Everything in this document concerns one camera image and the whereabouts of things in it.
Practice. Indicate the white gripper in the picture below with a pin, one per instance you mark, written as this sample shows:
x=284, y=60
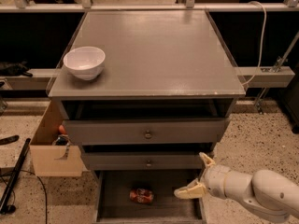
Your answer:
x=214, y=180

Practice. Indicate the crushed red coke can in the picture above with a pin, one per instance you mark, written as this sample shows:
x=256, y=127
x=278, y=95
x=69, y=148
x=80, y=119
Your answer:
x=144, y=196

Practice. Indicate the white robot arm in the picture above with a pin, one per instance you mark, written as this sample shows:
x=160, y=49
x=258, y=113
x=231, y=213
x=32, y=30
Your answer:
x=266, y=194

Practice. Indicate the grey middle drawer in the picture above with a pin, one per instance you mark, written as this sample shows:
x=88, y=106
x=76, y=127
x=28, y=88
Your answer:
x=142, y=160

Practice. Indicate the grey top drawer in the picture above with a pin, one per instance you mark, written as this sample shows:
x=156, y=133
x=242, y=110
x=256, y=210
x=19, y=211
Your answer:
x=153, y=131

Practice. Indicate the grey open bottom drawer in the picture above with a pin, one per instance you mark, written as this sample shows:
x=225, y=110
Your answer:
x=114, y=205

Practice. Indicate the grey drawer cabinet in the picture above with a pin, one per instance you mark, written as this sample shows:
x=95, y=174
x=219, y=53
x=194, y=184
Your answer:
x=159, y=65

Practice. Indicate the orange ball in box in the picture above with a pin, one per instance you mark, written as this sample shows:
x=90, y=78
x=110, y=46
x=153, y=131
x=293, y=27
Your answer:
x=61, y=129

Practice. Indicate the cardboard box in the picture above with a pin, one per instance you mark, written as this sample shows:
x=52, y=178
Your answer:
x=48, y=159

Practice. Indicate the white ceramic bowl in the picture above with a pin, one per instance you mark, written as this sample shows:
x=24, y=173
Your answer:
x=85, y=63

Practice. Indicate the black flat tool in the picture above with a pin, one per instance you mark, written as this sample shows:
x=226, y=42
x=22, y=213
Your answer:
x=9, y=140

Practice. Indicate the black pole stand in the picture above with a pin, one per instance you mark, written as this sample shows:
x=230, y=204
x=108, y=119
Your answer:
x=6, y=208

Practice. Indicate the black cloth object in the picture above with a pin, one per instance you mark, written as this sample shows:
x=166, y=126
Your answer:
x=8, y=69

